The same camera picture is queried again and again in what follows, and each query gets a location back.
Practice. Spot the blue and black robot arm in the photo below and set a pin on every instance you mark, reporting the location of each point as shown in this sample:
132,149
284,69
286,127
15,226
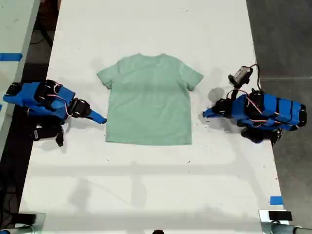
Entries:
29,97
273,111

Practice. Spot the pale green T-shirt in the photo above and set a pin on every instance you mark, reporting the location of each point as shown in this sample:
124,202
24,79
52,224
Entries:
148,109

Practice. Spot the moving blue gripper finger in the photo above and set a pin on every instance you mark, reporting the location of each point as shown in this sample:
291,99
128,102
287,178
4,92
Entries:
96,119
212,115

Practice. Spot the pale side table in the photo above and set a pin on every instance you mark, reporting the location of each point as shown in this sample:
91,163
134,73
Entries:
12,29

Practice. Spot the curved black camera stalk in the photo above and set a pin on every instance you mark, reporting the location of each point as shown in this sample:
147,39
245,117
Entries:
234,92

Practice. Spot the grey and black camera box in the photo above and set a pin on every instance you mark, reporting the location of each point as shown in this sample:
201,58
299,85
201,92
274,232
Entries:
241,74

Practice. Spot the short black camera stalk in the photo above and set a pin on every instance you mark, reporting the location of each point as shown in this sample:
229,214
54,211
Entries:
59,139

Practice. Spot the black round object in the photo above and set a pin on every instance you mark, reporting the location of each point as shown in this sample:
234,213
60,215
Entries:
158,231

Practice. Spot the grey metal pipe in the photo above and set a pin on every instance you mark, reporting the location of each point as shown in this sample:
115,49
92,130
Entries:
22,229
285,229

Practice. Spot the black camera box with label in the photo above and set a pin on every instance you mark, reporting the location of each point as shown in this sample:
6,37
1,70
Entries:
45,133

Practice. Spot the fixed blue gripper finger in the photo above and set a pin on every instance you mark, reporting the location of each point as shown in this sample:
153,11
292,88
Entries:
97,115
212,111

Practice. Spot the square blue tape piece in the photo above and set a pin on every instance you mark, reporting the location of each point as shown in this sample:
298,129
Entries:
276,200

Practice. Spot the small black box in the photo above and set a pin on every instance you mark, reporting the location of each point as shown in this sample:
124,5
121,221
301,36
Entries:
279,216
26,218

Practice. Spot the long blue tape strip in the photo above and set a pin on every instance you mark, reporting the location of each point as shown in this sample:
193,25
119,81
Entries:
11,56

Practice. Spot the clear mounting plate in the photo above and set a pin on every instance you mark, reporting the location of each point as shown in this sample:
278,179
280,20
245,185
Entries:
40,220

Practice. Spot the white mounting plate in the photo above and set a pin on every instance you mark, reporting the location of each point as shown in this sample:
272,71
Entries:
263,217

